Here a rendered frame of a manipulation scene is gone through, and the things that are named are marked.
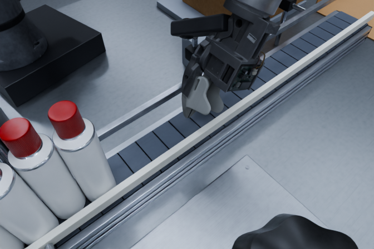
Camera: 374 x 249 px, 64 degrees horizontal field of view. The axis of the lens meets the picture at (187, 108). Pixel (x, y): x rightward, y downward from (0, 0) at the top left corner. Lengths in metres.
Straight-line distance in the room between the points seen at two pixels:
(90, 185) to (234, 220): 0.22
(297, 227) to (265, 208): 0.33
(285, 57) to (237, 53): 0.32
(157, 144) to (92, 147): 0.19
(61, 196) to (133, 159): 0.15
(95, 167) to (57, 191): 0.06
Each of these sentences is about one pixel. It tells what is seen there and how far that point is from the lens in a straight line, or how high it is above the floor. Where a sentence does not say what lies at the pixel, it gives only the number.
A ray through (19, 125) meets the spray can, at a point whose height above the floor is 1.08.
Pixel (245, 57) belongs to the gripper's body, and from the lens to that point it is 0.44.
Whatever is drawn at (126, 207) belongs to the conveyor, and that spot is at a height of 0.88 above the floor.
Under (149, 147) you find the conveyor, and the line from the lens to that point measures 0.56.
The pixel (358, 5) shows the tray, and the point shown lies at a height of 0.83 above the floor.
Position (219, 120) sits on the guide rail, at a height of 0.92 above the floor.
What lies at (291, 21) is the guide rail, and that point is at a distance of 0.73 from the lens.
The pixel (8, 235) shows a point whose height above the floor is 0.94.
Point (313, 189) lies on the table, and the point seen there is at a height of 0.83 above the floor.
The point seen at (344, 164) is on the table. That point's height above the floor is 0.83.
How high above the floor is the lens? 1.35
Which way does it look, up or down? 50 degrees down
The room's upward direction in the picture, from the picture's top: straight up
